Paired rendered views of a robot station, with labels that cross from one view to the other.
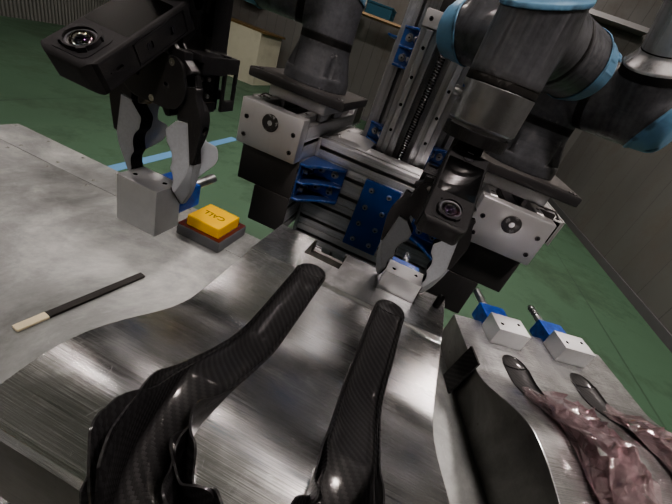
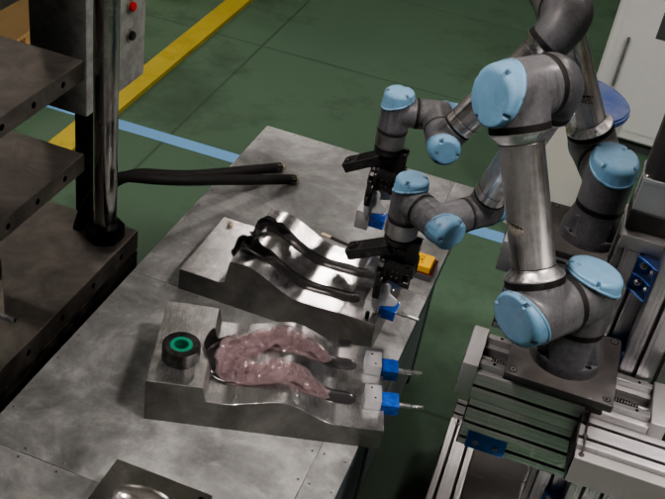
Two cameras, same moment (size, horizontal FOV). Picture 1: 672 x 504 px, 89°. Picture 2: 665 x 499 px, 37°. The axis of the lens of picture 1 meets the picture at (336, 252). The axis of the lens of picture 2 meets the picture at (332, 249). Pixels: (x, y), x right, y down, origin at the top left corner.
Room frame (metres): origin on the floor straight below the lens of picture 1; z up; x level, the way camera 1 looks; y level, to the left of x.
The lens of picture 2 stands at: (0.44, -1.94, 2.33)
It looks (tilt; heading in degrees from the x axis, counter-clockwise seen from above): 35 degrees down; 95
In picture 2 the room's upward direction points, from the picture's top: 10 degrees clockwise
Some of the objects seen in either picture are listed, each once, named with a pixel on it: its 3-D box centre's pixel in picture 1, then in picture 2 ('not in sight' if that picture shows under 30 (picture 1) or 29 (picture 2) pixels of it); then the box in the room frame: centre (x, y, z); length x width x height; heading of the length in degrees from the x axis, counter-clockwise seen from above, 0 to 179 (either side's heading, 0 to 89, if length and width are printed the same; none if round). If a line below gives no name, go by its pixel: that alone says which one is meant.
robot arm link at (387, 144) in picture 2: not in sight; (390, 138); (0.34, 0.21, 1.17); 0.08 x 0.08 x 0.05
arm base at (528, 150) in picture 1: (530, 142); (571, 337); (0.81, -0.30, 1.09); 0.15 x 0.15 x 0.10
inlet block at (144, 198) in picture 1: (179, 190); (381, 221); (0.36, 0.20, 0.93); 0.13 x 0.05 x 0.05; 172
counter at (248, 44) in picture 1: (211, 38); not in sight; (7.07, 3.66, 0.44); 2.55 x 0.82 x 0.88; 83
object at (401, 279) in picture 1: (401, 272); (392, 311); (0.44, -0.10, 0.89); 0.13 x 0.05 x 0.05; 172
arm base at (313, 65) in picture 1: (321, 60); (595, 218); (0.87, 0.19, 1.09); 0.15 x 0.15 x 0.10
